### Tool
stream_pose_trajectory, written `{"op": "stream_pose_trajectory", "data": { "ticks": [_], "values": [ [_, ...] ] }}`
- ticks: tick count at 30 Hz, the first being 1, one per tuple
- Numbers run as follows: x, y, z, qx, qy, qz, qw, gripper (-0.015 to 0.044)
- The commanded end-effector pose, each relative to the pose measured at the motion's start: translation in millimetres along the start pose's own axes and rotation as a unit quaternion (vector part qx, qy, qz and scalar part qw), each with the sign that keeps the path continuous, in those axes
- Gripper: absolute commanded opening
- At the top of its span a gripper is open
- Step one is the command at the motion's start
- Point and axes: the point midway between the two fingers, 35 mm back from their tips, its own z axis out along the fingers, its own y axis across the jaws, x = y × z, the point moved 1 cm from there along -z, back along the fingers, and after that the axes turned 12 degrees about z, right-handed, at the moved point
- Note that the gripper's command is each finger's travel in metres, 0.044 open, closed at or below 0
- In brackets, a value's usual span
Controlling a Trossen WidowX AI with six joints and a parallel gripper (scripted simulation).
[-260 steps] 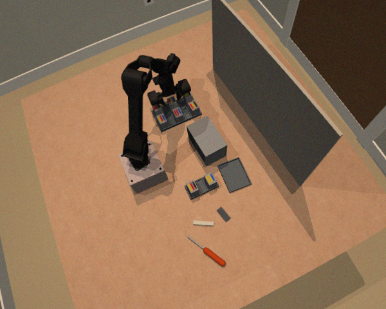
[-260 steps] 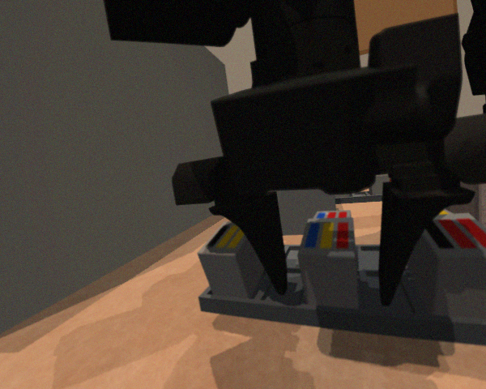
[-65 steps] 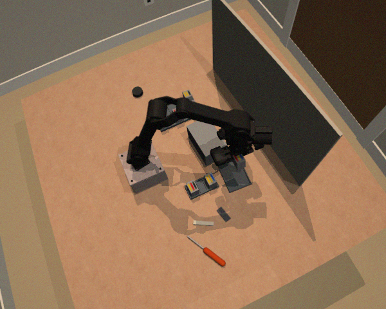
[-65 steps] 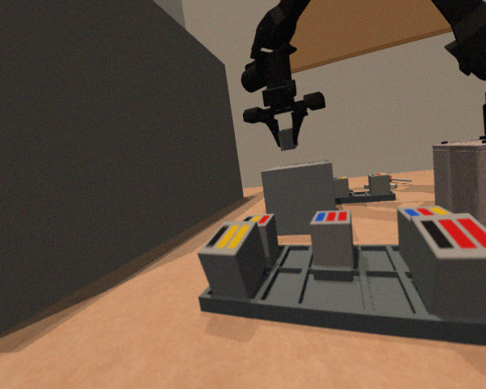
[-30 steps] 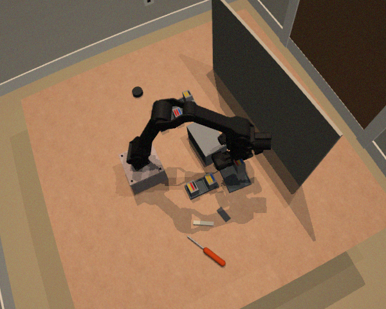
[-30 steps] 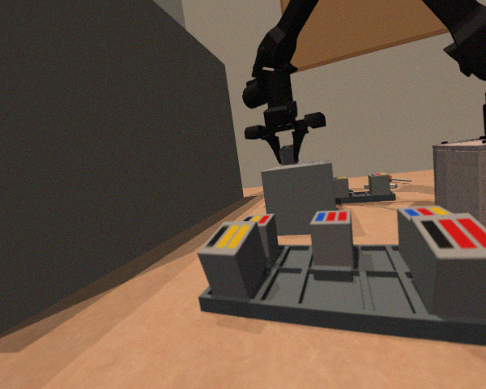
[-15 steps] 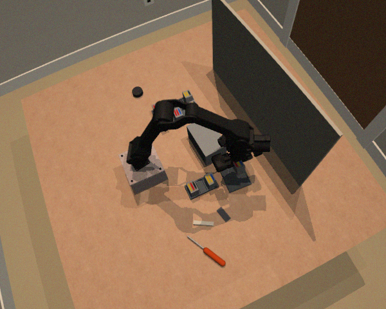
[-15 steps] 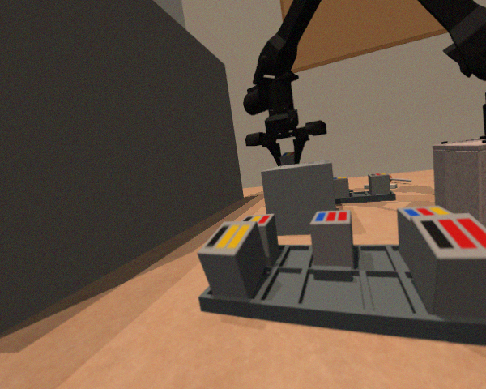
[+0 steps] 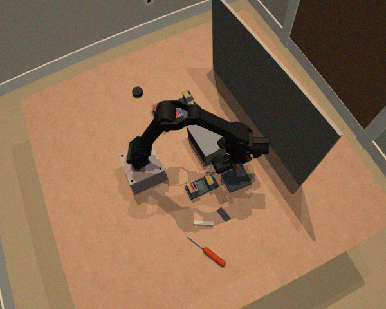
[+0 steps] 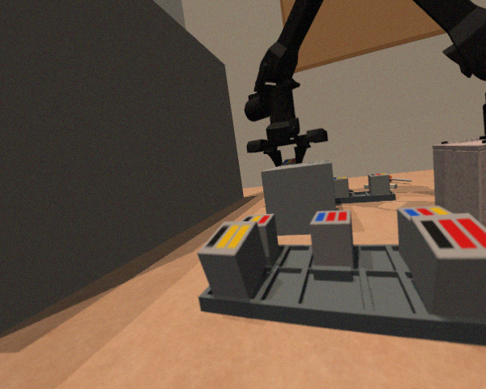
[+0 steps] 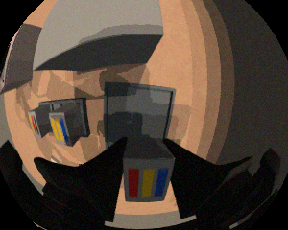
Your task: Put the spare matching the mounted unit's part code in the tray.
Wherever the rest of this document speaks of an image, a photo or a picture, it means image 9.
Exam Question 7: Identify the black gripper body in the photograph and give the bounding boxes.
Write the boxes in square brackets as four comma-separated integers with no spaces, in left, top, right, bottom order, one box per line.
[211,151,262,174]

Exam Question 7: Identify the black round disc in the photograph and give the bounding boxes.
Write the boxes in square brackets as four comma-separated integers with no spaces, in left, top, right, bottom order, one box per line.
[132,86,143,98]

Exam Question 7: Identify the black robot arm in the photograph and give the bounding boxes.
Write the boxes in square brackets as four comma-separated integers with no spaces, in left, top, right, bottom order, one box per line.
[127,100,270,171]

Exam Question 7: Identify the beige flat bar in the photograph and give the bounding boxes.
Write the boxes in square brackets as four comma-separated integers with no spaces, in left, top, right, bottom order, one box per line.
[193,220,214,226]

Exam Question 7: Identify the red-handled screwdriver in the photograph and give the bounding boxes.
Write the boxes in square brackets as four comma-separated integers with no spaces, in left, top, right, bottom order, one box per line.
[187,236,226,267]

